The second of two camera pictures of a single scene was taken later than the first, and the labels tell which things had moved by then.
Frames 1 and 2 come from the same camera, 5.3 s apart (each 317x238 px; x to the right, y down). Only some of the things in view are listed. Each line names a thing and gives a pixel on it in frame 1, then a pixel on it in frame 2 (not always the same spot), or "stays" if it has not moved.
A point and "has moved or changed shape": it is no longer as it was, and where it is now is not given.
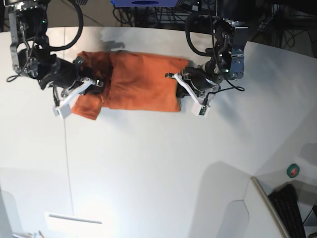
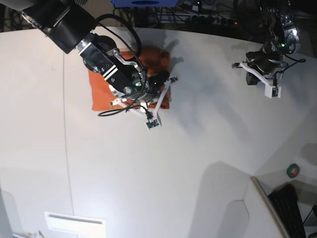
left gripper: [58, 73] to [155, 83]
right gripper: [199, 79] to [267, 61]
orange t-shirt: [130, 81] has moved or changed shape
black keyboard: [285, 198] stays
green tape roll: [292, 170] stays
